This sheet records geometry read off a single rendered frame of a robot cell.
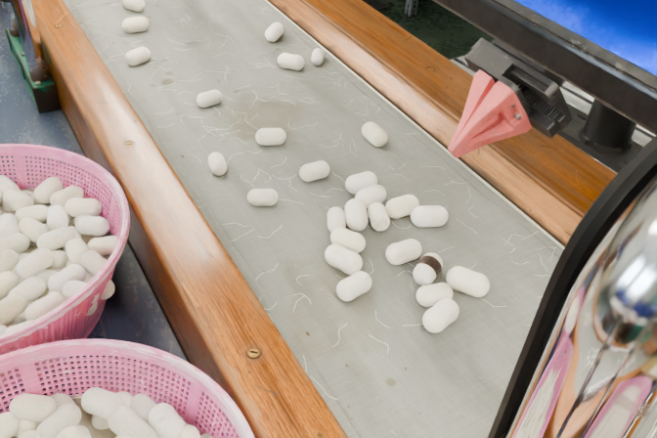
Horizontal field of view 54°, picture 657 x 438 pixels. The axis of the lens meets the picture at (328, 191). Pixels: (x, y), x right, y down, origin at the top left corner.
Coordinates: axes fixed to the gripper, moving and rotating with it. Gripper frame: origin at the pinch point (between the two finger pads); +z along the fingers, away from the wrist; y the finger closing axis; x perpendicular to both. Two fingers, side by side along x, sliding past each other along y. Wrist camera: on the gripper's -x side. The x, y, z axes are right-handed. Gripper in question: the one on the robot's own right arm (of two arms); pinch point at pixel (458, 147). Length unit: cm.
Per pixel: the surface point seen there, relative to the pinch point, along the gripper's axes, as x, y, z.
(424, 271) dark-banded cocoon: -1.0, 7.6, 10.4
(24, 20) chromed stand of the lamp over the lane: -18, -48, 24
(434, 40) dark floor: 147, -151, -49
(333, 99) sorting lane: 6.5, -23.7, 4.2
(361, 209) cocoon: -1.6, -1.8, 10.7
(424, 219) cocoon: 2.2, 1.7, 7.1
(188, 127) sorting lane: -5.5, -25.4, 18.7
